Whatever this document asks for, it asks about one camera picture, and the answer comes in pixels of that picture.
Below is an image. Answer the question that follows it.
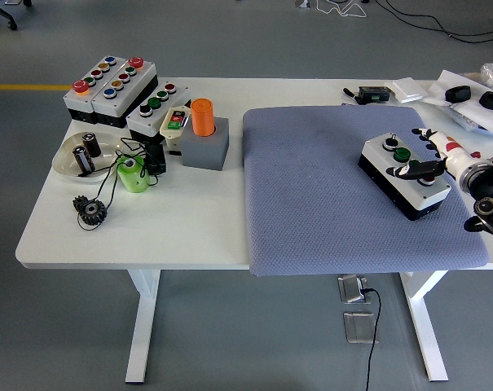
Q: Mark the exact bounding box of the white floor cable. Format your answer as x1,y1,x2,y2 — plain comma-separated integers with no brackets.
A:
315,0,368,20

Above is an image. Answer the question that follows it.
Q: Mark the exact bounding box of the grey block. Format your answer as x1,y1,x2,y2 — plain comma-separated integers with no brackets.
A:
179,116,231,172

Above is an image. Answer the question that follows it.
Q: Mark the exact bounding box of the round silver dish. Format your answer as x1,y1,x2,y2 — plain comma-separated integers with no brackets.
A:
51,130,127,184

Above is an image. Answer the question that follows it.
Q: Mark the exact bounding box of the cream red-green switch unit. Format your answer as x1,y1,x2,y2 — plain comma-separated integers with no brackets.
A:
159,105,190,156

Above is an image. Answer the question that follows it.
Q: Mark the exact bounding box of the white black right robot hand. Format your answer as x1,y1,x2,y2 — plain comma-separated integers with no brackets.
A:
386,127,476,182

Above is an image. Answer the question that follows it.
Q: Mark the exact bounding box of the black electronic module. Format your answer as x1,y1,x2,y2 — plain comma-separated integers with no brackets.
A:
358,84,392,102

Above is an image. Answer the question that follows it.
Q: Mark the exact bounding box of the green plastic spool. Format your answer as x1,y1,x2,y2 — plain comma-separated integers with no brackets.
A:
115,156,152,195

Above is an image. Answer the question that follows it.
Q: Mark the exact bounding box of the closed metal floor plate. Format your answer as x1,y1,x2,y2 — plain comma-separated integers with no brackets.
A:
342,311,380,345

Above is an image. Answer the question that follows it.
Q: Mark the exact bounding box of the five-button box with mushroom button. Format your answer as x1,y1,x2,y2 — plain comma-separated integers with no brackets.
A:
62,55,121,125
90,56,160,130

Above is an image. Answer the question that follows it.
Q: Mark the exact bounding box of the black floor cable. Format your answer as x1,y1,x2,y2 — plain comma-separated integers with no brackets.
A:
375,0,493,44

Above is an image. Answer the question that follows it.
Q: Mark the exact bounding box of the black power cable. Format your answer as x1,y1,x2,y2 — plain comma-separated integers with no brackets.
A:
359,288,382,391

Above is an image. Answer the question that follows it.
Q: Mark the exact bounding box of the white paper sheet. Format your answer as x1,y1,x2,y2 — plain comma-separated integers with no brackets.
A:
427,68,493,135

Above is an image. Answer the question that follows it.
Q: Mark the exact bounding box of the small black box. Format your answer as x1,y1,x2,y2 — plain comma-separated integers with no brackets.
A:
143,142,168,177

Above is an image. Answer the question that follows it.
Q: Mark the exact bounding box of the white flat panel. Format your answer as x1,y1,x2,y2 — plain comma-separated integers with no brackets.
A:
384,77,429,103

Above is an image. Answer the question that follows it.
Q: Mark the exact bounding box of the orange cylinder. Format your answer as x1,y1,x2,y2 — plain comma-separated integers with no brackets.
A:
190,97,217,138

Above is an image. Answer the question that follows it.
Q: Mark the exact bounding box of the open metal floor socket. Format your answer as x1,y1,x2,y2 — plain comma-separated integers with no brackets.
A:
337,275,369,305

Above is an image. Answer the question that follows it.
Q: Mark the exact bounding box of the large black gear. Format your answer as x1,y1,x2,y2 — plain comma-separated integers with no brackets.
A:
77,199,108,226

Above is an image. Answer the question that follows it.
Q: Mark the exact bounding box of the white table leg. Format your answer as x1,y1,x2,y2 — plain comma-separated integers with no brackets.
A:
399,270,450,383
125,269,161,384

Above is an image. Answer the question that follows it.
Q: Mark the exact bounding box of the thin black wire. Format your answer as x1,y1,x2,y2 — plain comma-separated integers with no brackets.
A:
77,137,161,232

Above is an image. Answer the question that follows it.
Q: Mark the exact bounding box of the brown capacitor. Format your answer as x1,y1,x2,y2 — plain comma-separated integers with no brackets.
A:
72,145,95,174
81,133,103,159

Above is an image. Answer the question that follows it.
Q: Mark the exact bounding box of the black chair base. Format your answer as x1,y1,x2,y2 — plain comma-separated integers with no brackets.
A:
0,0,33,32

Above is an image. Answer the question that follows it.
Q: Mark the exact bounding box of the blue-grey textured mat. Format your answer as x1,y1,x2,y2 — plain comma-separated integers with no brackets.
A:
241,104,489,278

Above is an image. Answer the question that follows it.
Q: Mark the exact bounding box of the four-button control box with selector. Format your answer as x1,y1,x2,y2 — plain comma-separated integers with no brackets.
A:
125,80,192,144
358,133,452,222

